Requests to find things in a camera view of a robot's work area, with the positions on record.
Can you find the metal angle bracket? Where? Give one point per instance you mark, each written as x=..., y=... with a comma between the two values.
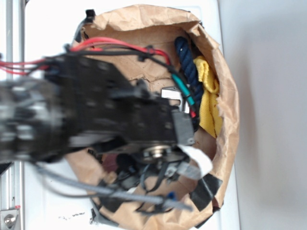
x=174, y=95

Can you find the aluminium frame rail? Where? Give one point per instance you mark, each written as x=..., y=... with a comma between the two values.
x=12, y=179

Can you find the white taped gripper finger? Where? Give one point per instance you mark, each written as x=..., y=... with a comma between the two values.
x=198, y=166

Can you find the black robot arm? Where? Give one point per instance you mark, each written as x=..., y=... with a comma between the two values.
x=82, y=102

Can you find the brown paper bag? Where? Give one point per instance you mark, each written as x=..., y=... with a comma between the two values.
x=159, y=26

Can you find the yellow cloth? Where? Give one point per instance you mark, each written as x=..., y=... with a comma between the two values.
x=210, y=120

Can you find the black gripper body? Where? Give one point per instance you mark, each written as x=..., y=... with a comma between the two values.
x=154, y=129

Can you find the black cable green sleeve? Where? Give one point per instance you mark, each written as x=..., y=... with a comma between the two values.
x=163, y=60

